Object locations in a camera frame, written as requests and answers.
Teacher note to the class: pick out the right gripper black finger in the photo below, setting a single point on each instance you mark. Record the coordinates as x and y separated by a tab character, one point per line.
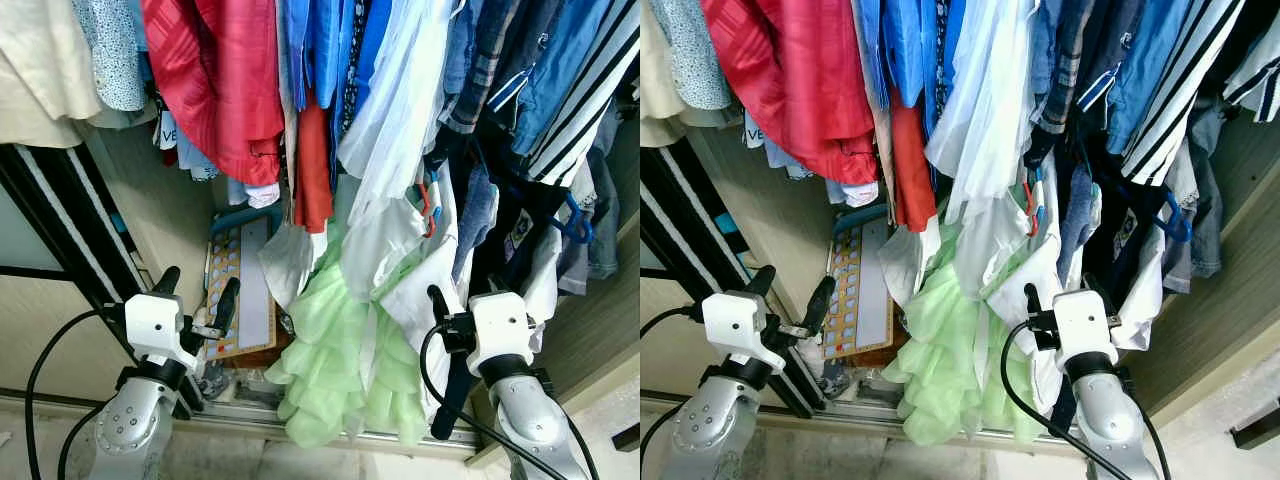
1033	300
438	303

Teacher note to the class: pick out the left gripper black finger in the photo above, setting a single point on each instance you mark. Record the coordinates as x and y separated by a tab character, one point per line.
168	282
821	303
763	282
228	303

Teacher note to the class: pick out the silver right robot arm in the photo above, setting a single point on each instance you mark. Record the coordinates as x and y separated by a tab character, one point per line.
530	420
1110	420

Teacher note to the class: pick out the colourful dotted board box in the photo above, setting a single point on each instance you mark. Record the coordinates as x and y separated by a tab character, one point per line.
240	290
860	290

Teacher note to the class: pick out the black framed sliding door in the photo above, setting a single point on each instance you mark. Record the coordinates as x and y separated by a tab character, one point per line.
60	220
720	230

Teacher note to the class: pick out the metal wardrobe floor track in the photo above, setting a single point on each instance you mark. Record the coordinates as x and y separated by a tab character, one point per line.
240	415
850	415

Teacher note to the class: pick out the light green ruffled dress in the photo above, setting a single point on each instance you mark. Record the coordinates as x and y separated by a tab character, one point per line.
940	370
340	360

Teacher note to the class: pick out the white printed tee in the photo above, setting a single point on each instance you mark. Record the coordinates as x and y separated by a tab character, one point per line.
760	135
165	130

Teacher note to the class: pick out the orange red garment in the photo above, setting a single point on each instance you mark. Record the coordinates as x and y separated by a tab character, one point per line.
313	170
910	170

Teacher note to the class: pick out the blue plastic hanger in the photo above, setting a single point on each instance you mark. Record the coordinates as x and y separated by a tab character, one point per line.
1177	222
578	228

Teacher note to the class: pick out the blue jeans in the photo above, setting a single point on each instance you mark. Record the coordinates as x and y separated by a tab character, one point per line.
1205	200
600	220

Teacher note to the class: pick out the white sheer garment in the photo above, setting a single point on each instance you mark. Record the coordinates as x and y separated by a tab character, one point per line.
990	110
400	120

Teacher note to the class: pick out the red hanging shirt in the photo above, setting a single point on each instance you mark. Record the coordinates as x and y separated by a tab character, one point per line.
800	70
220	70

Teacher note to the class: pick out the cream hanging garment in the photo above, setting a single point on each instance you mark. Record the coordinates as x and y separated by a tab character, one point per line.
655	80
30	60

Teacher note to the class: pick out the white dotted blouse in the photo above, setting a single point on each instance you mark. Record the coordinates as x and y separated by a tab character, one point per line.
690	50
110	50

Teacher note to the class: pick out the grey plaid shirt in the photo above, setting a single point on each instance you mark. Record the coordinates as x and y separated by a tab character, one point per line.
1070	60
480	60

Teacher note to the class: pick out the navy white striped shirt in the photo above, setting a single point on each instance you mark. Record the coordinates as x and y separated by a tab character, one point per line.
1180	90
590	100

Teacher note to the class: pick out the blue denim shirt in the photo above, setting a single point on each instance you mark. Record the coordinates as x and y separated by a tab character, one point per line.
560	70
1150	70

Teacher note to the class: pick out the bright blue shirt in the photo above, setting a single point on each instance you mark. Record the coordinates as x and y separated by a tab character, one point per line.
325	50
915	50

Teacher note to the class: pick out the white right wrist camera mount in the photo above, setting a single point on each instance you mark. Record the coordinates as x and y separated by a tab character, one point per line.
1085	325
500	325

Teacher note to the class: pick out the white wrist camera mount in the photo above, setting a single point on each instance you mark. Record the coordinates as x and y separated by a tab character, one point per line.
155	325
740	325
500	325
1085	325

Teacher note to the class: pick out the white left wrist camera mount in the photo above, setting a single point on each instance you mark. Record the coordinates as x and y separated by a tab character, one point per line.
740	325
155	325

